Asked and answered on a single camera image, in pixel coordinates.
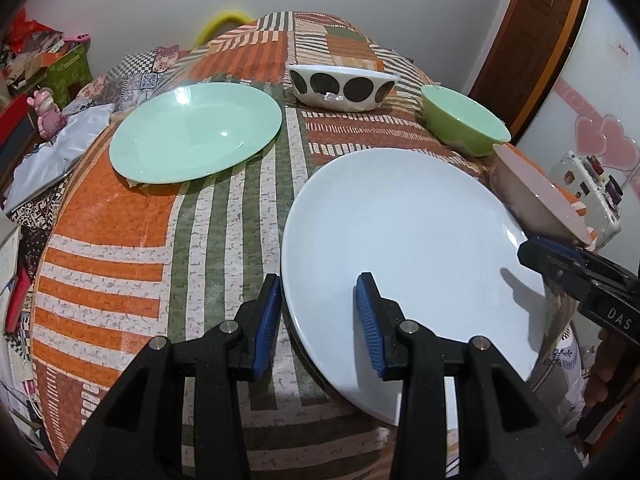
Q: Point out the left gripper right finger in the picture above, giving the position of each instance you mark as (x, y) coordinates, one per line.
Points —
(504, 430)

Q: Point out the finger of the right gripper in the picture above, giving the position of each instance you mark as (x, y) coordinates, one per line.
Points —
(554, 249)
(564, 274)

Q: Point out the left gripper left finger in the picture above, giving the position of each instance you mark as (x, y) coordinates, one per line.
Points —
(136, 430)

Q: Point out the pink ceramic bowl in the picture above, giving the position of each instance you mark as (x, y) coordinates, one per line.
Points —
(532, 199)

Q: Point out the white ceramic plate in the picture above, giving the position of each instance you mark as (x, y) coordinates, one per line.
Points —
(435, 240)

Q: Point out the mint green bowl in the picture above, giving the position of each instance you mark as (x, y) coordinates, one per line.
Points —
(460, 122)

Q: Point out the white bowl black dots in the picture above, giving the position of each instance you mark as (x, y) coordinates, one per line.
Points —
(339, 88)

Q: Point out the mint green plate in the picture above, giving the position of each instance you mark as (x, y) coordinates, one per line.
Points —
(194, 131)

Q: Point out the purple ceramic plate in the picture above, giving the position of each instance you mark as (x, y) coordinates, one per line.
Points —
(310, 359)

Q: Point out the person's right hand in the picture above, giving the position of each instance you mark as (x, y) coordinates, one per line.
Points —
(611, 349)

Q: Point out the white stickered suitcase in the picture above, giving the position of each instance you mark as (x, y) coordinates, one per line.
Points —
(584, 178)

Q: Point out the wardrobe with heart stickers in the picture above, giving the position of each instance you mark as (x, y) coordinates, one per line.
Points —
(593, 106)

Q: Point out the patchwork striped bedspread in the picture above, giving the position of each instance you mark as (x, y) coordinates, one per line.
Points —
(125, 264)

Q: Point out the brown wooden door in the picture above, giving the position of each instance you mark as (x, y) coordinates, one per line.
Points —
(526, 53)

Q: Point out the white folded cloth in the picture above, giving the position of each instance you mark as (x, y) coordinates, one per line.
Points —
(54, 159)

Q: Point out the pink rabbit figurine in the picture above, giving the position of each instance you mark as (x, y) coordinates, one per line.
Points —
(50, 119)

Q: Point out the red gift box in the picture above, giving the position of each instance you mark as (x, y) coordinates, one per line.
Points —
(12, 115)

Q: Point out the checkered patchwork quilt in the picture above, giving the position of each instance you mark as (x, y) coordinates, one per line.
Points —
(129, 83)

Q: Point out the green storage box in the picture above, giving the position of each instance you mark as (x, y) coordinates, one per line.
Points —
(66, 75)

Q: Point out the red plastic bag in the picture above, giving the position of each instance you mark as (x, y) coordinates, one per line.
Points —
(21, 30)

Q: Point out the yellow foam bed rail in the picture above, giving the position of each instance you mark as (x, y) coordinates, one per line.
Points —
(217, 22)

